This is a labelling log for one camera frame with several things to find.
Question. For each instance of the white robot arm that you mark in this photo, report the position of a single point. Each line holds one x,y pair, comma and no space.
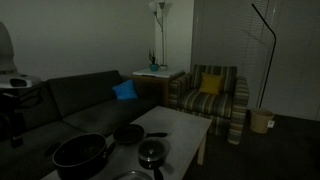
10,78

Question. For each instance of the teal plant pot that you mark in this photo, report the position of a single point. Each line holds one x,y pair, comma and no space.
153,66

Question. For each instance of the round glass pot lid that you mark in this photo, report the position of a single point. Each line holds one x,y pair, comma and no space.
133,175

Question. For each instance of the large black pot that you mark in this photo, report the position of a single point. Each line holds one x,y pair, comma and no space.
81,157

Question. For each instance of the wooden side table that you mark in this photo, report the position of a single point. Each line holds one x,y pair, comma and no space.
161,78

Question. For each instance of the blue cushion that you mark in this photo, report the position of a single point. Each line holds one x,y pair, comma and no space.
125,90

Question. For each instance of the yellow cushion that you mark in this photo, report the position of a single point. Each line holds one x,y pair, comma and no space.
212,84

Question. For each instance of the black frying pan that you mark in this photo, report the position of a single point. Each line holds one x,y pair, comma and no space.
130,134

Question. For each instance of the striped armchair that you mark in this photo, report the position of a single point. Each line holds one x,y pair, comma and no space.
227,110

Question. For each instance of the small black saucepan with lid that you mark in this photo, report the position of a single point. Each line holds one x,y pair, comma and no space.
151,154

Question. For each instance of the dark grey sofa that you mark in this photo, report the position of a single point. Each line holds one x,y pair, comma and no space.
36,120

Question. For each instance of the white floor lamp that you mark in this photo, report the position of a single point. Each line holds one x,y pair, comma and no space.
157,8

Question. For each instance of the beige waste basket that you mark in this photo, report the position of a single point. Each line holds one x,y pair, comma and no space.
259,119

